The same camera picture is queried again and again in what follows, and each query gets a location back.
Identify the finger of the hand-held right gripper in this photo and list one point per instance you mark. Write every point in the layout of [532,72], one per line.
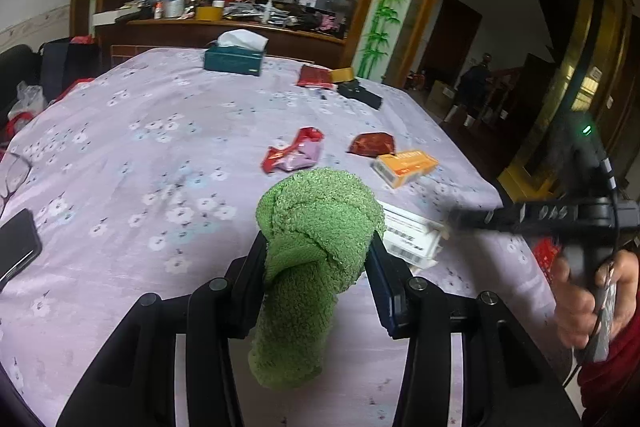
[485,217]

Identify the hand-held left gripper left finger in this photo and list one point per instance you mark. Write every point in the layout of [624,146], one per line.
[247,287]

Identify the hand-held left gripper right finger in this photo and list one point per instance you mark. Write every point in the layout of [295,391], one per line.
[385,297]

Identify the green towel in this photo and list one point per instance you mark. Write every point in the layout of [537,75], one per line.
[310,227]

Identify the person's right forearm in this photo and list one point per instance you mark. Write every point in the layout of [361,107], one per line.
[615,382]

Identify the person's right hand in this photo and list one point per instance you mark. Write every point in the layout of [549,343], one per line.
[572,312]

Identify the flat white medicine box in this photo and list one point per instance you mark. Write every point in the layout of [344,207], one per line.
[405,217]

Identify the wooden staircase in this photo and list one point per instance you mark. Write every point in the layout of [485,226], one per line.
[500,127]

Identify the orange medicine box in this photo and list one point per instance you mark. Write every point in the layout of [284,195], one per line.
[405,167]

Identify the cardboard box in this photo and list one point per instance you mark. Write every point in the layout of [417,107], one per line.
[440,97]

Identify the dark red snack wrapper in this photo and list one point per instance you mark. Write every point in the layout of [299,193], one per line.
[372,144]

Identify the red and pink wrapper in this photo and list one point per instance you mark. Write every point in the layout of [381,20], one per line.
[295,152]

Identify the black device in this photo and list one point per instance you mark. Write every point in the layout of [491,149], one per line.
[360,93]

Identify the dark wooden door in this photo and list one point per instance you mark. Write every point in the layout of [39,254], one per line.
[450,37]

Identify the yellow tape roll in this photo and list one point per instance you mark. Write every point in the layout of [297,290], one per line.
[342,74]

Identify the flat red packet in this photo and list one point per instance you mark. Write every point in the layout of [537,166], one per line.
[315,76]

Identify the teal tissue box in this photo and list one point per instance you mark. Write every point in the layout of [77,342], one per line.
[232,59]

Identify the black smartphone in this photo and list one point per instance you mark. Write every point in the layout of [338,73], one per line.
[17,247]

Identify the eyeglasses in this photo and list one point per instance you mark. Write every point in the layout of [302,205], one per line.
[15,177]

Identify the wooden sideboard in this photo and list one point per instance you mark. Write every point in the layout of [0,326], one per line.
[165,34]

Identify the white spray bottle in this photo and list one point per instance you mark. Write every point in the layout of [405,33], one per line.
[271,9]

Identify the clear plastic bag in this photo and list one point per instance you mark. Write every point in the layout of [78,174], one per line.
[27,104]

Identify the black bag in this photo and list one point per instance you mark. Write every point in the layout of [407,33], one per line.
[65,67]

